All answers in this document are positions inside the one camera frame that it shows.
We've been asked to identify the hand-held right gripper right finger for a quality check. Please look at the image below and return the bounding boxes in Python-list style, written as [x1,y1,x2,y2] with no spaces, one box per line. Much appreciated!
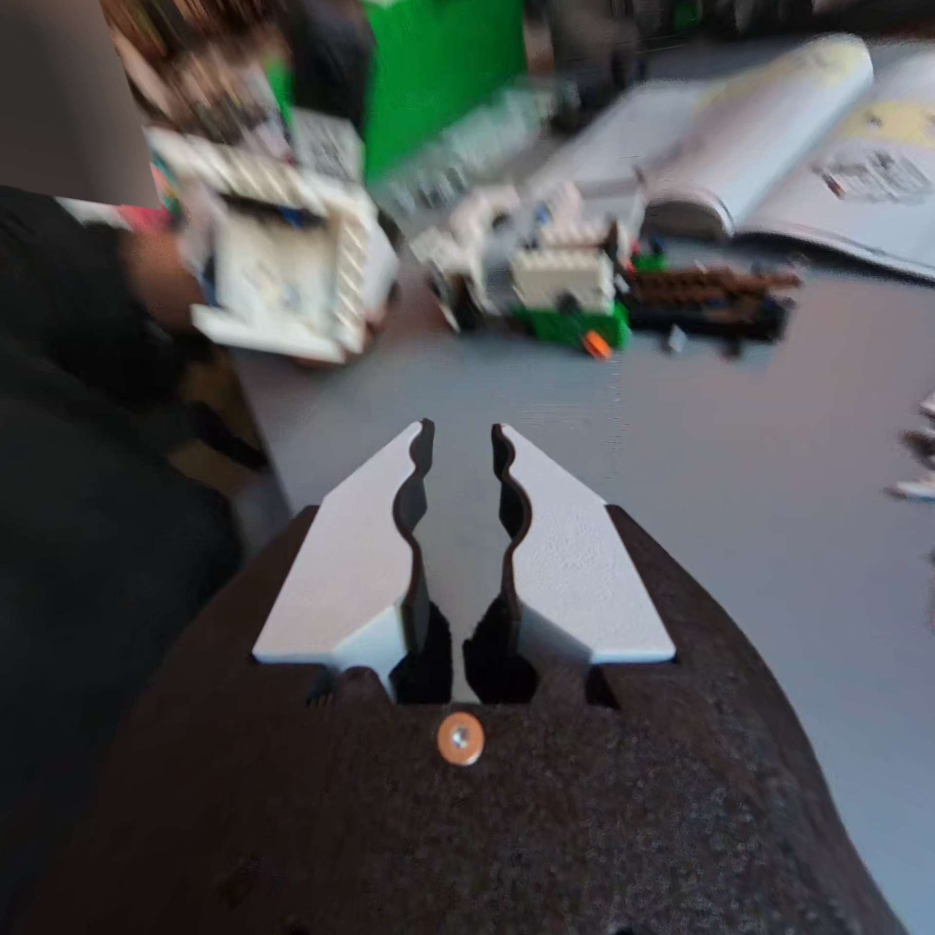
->
[491,422,677,667]

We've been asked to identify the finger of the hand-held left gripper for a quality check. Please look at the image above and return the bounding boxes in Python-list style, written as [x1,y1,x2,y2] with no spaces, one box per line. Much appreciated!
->
[191,303,349,365]

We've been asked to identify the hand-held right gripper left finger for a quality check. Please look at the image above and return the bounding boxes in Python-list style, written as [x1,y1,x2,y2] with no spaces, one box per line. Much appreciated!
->
[252,418,437,706]

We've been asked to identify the white lego subassembly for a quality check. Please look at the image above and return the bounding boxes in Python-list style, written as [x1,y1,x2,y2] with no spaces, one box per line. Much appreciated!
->
[210,162,399,355]

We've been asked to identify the white and green lego vehicle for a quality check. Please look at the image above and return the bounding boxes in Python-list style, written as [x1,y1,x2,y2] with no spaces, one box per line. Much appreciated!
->
[412,183,802,360]

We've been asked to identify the scattered small lego pieces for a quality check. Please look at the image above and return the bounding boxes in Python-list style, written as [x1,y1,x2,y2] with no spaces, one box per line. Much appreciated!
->
[887,391,935,505]

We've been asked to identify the lego instruction booklet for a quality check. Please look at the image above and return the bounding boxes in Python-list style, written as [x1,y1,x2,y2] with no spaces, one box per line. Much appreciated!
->
[526,35,935,284]

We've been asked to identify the person's left hand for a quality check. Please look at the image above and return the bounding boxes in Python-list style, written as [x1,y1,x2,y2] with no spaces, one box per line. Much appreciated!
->
[120,232,214,331]

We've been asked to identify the person's dark clothing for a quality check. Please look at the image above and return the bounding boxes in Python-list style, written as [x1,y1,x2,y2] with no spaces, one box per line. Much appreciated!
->
[0,409,245,899]

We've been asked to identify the green cardboard box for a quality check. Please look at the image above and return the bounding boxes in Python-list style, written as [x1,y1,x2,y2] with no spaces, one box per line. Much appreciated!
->
[361,0,528,185]

